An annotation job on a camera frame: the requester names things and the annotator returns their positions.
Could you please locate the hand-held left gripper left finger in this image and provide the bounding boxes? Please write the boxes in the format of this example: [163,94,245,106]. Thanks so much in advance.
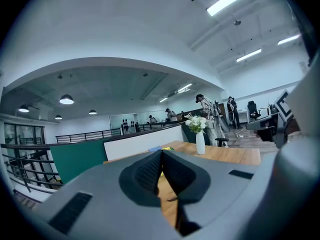
[33,150,182,240]

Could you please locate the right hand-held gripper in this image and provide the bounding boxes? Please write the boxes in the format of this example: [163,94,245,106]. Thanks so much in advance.
[246,88,295,149]

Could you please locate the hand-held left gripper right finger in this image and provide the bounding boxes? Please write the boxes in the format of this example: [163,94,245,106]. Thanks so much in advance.
[162,150,258,237]

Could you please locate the black office chair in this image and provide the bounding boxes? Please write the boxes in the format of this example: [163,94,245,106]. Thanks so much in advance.
[247,100,262,121]
[181,120,230,148]

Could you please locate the white vase with white flowers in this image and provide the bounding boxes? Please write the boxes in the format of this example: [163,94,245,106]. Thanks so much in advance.
[184,112,209,156]

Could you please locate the green partition panel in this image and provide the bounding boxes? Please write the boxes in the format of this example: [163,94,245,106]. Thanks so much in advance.
[49,138,111,185]

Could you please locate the white partition panel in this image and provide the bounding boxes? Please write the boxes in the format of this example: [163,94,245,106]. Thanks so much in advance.
[102,125,186,163]

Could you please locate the black metal railing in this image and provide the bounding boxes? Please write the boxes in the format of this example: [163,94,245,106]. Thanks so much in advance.
[0,143,64,194]
[55,128,123,144]

